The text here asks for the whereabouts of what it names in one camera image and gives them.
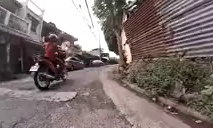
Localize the silver car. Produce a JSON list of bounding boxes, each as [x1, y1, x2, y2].
[[89, 59, 106, 67]]

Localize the grey car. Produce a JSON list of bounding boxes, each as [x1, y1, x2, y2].
[[64, 56, 86, 72]]

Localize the tree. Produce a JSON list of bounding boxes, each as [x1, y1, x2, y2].
[[92, 0, 139, 69]]

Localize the pale concrete gutter strip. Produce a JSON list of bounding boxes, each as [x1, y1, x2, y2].
[[99, 65, 213, 128]]

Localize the grey asphalt road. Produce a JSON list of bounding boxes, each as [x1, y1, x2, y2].
[[0, 64, 142, 128]]

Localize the building with dark roof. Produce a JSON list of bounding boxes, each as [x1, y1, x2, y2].
[[41, 21, 82, 59]]

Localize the person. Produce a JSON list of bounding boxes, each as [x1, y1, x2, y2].
[[43, 33, 66, 78]]

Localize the red motorcycle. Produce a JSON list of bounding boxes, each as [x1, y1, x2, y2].
[[28, 49, 70, 91]]

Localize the green bushes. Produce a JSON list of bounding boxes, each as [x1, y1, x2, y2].
[[111, 55, 213, 118]]

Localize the rusty corrugated metal fence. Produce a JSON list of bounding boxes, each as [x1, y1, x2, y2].
[[122, 0, 213, 63]]

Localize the grey building with balcony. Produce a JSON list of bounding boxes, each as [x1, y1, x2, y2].
[[0, 0, 46, 83]]

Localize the overhead wires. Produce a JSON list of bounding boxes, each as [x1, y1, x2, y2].
[[71, 0, 101, 43]]

